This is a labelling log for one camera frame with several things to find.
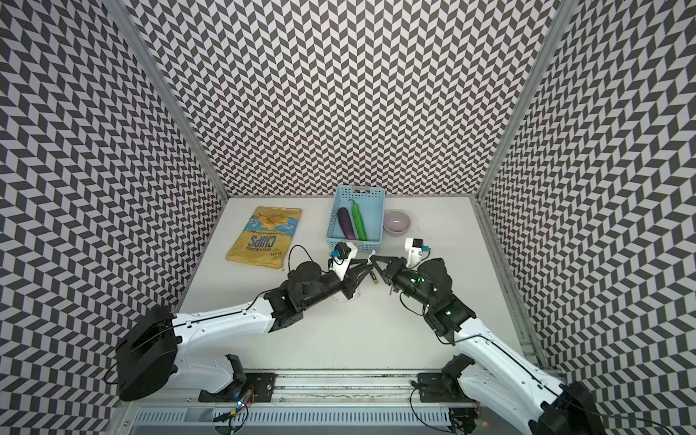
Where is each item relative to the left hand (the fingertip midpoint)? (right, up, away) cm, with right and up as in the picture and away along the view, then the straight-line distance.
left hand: (368, 266), depth 73 cm
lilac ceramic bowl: (+12, +11, +35) cm, 39 cm away
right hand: (0, +1, -2) cm, 2 cm away
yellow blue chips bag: (-38, +6, +29) cm, 48 cm away
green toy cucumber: (-3, +9, +35) cm, 36 cm away
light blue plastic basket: (+2, +18, +42) cm, 46 cm away
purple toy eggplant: (-8, +11, +35) cm, 38 cm away
